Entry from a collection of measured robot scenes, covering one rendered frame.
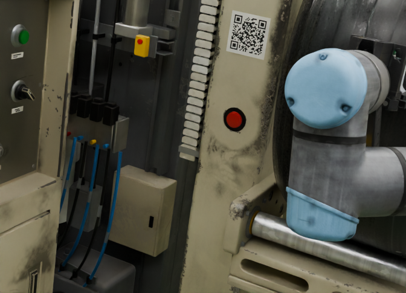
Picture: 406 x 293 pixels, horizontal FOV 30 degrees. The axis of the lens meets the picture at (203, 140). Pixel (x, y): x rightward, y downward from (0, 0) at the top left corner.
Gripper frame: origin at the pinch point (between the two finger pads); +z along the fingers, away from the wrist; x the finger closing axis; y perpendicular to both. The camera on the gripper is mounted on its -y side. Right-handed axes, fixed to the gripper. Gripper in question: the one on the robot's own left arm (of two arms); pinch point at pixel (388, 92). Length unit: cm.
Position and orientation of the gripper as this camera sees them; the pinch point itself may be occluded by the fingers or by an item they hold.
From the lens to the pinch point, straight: 108.0
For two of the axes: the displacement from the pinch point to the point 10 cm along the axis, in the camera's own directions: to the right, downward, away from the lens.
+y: 1.9, -9.6, -2.0
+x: -8.8, -2.6, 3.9
